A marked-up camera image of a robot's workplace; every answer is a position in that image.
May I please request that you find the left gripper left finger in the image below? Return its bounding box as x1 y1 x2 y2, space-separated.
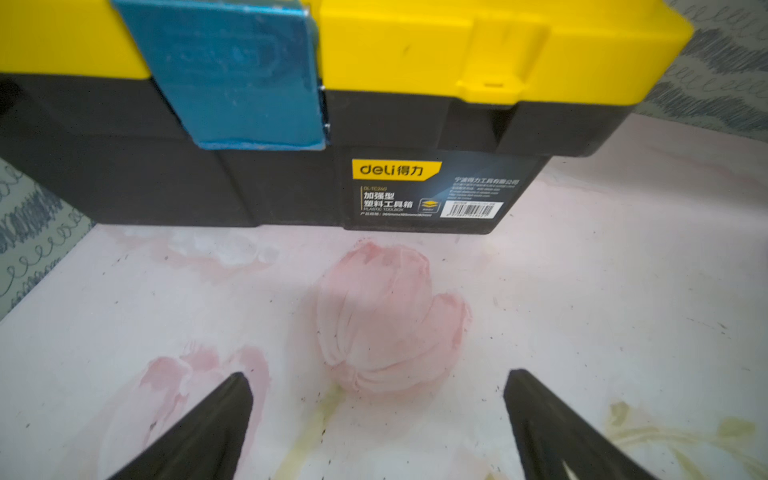
112 372 254 480

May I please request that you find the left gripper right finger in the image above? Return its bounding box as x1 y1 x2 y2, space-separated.
503 369 653 480

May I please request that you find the pink floral table mat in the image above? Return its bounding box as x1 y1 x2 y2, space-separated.
1 116 767 479

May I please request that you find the yellow black toolbox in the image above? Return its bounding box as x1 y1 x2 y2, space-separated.
1 1 694 234

